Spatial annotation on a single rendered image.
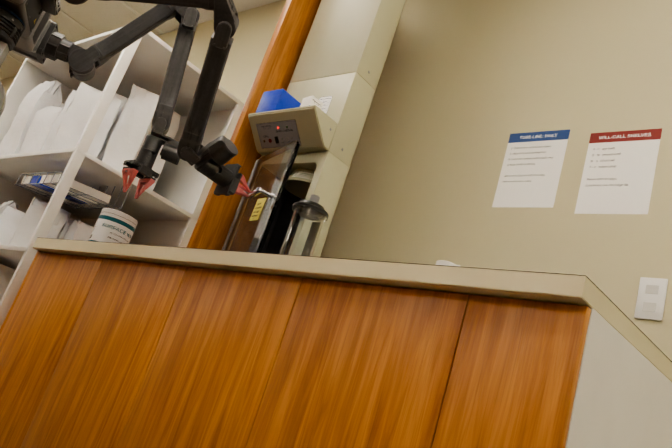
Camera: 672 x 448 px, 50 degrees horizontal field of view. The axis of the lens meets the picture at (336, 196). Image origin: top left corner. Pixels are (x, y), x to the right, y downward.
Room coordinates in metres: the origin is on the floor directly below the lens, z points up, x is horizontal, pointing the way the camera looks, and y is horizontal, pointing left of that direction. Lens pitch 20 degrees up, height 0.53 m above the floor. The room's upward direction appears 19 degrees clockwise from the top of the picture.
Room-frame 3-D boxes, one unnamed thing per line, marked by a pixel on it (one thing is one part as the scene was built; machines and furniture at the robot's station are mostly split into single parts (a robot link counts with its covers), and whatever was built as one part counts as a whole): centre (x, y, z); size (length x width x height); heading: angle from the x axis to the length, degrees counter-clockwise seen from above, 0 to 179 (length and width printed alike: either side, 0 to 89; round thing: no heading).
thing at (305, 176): (2.25, 0.09, 1.34); 0.18 x 0.18 x 0.05
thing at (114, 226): (2.48, 0.70, 1.02); 0.13 x 0.13 x 0.15
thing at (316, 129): (2.15, 0.22, 1.46); 0.32 x 0.12 x 0.10; 44
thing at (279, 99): (2.21, 0.28, 1.56); 0.10 x 0.10 x 0.09; 44
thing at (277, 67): (2.46, 0.22, 1.64); 0.49 x 0.03 x 1.40; 134
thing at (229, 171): (2.02, 0.34, 1.20); 0.07 x 0.07 x 0.10; 45
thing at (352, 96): (2.28, 0.09, 1.33); 0.32 x 0.25 x 0.77; 44
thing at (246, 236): (2.16, 0.23, 1.19); 0.30 x 0.01 x 0.40; 25
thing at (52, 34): (2.08, 0.99, 1.45); 0.09 x 0.08 x 0.12; 12
